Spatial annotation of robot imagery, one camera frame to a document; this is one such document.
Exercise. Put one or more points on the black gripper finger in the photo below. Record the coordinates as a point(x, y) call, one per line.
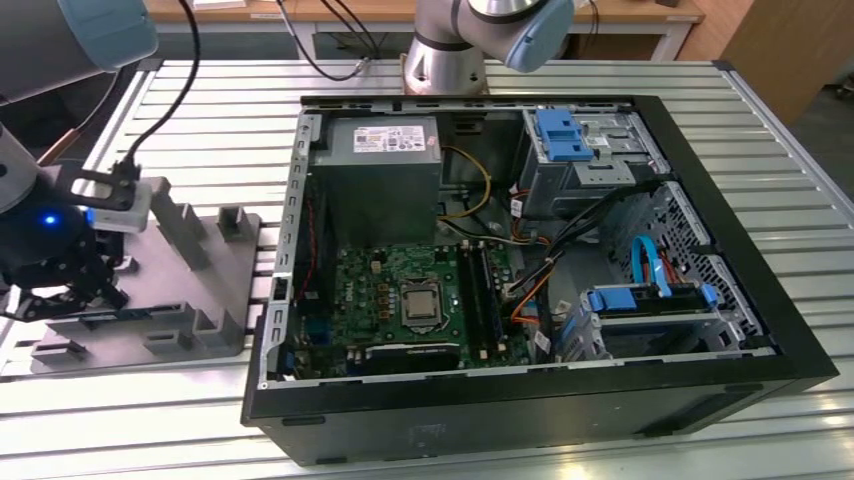
point(103, 280)
point(34, 307)

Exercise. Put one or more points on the blue RAM stick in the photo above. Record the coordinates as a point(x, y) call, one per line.
point(147, 314)

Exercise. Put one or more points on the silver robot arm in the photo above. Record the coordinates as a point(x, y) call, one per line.
point(41, 40)

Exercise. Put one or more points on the grey parts rack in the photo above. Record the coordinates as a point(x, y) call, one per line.
point(174, 280)

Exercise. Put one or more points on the green motherboard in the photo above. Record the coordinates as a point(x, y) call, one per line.
point(364, 270)

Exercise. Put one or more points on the grey power supply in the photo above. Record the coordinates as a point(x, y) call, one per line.
point(374, 200)

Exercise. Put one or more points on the silver CPU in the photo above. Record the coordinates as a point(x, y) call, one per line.
point(420, 304)

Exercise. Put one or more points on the black graphics card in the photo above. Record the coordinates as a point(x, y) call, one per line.
point(408, 357)

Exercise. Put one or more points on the black PC case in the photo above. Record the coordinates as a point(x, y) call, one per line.
point(534, 425)

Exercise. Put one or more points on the blue plastic drive latch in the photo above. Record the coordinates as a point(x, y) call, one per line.
point(561, 135)

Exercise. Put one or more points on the grey metal drive cage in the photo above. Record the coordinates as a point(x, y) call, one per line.
point(601, 175)

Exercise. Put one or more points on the hard disk in blue carrier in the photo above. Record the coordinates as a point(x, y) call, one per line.
point(621, 300)

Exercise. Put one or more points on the grey metal disk bay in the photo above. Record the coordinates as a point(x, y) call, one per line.
point(668, 340)

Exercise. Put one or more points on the wooden desk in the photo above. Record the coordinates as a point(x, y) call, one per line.
point(634, 12)

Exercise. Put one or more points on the wooden cabinet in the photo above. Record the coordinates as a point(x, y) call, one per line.
point(788, 50)

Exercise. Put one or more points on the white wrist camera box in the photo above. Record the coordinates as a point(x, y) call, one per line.
point(123, 215)

